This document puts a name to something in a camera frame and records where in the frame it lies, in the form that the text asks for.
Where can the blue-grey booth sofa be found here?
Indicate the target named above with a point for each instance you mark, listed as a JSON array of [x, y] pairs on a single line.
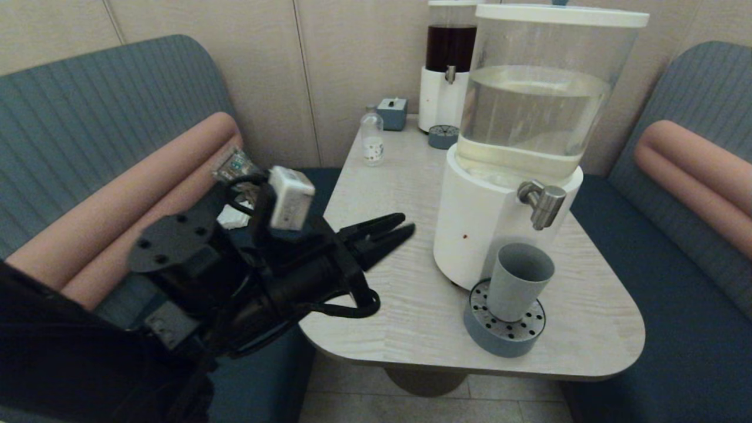
[[646, 294], [88, 117]]

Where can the grey plastic cup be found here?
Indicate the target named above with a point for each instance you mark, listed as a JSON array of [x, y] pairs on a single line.
[[517, 282]]

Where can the small round drip tray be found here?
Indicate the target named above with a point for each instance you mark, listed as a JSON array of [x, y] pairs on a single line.
[[442, 138]]

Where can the small clear plastic bottle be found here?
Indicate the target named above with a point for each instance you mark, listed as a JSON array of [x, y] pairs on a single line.
[[372, 145]]

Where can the dark beverage dispenser white base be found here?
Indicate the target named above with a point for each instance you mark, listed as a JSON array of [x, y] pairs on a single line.
[[440, 104]]

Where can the round table pedestal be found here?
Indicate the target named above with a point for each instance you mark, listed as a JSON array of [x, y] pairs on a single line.
[[423, 382]]

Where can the clear water dispenser white base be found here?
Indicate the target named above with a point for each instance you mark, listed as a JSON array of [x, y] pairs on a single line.
[[487, 211]]

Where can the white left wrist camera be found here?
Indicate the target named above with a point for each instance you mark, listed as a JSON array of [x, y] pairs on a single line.
[[291, 197]]

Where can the white folded napkins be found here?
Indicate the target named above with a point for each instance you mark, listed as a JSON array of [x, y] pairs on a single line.
[[232, 220]]

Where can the clear snack packet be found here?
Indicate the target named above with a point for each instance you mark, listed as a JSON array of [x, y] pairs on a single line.
[[235, 165]]

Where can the small blue tissue box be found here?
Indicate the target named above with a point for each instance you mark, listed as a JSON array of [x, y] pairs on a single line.
[[392, 116]]

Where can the large round perforated drip tray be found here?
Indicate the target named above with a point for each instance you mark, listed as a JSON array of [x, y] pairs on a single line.
[[499, 341]]

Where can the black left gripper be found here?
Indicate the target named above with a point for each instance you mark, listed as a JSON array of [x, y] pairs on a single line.
[[294, 276]]

